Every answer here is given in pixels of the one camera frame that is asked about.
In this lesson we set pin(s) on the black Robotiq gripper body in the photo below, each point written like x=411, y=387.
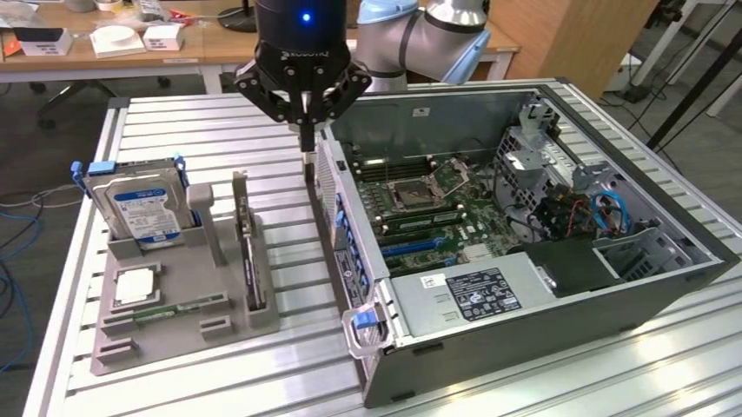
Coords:
x=302, y=52

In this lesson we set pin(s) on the black graphics card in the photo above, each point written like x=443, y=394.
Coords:
x=252, y=269

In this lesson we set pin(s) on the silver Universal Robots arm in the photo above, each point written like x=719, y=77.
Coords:
x=394, y=43

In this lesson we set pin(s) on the black round lamp base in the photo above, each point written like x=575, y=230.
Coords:
x=238, y=21

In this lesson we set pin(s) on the small white cardboard box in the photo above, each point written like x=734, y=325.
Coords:
x=163, y=39

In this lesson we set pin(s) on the red packet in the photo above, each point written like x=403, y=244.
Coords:
x=183, y=17

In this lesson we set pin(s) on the black RAM slots bank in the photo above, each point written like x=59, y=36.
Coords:
x=394, y=169

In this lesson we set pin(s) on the clear plastic bag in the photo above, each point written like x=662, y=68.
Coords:
x=151, y=11

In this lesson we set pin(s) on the white boxes on desk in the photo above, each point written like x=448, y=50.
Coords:
x=119, y=41

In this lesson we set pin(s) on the metal socket cover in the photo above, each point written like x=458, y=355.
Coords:
x=452, y=174

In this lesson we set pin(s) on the CPU socket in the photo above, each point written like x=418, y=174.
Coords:
x=414, y=193

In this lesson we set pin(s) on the long wooden desk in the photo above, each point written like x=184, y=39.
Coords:
x=81, y=63

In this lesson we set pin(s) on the black office chair base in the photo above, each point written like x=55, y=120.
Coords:
x=69, y=93

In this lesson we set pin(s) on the installed RAM stick with label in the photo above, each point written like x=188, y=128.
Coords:
x=420, y=221

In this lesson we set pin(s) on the hard disk with blue carrier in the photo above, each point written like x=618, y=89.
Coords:
x=139, y=208

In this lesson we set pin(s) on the grey cup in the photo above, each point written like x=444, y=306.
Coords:
x=77, y=5

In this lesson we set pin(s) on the perforated metal drive cage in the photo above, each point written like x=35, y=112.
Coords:
x=527, y=163

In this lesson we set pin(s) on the white box with black label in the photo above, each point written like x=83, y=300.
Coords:
x=47, y=45

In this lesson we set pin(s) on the green motherboard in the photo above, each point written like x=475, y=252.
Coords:
x=480, y=217

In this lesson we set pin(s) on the blue expansion slot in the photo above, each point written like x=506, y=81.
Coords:
x=411, y=247

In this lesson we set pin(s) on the orange box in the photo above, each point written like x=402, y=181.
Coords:
x=8, y=48

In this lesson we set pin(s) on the silver chipset heatsink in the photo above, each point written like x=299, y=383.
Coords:
x=479, y=253

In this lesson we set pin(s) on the wooden cabinet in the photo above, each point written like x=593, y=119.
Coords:
x=614, y=52

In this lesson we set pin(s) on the black power adapter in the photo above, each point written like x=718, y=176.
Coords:
x=637, y=94

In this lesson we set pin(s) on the silver CPU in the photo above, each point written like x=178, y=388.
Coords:
x=136, y=289

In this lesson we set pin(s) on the grey power supply unit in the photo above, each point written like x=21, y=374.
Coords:
x=492, y=286

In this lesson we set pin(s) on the green RAM stick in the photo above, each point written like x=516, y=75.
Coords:
x=168, y=311

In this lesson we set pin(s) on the blue case latch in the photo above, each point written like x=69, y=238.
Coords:
x=364, y=322

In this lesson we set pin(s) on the black plastic shroud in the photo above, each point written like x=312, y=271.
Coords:
x=574, y=265

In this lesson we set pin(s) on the grey plastic parts rack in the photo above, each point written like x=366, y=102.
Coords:
x=186, y=330

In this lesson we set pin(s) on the black stand pole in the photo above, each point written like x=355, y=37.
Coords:
x=695, y=93

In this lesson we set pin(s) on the grey metal disk bay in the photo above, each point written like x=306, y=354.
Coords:
x=643, y=252

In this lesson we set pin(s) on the open dark grey PC case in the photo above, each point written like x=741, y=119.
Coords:
x=522, y=347

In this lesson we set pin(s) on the white table frame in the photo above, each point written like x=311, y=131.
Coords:
x=639, y=71

